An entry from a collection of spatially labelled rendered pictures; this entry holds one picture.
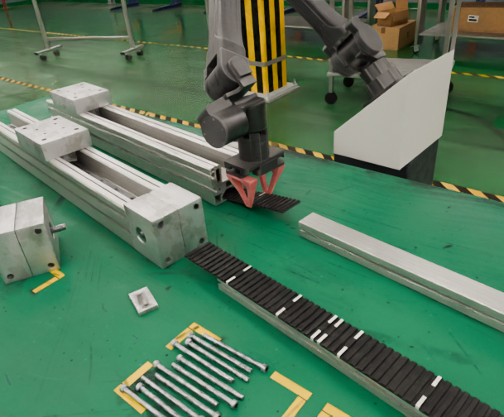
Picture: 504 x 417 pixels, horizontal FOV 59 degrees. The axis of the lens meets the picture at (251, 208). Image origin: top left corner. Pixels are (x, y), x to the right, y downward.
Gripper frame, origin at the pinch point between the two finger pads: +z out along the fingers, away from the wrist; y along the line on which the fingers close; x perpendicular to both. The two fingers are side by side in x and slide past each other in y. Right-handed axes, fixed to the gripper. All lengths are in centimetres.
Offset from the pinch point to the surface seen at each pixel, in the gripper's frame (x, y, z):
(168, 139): -32.6, -2.0, -4.1
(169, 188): -5.7, 15.8, -7.1
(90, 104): -65, 1, -8
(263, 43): -225, -227, 31
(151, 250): -0.9, 24.2, -0.5
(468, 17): -151, -452, 43
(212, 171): -7.6, 4.6, -5.4
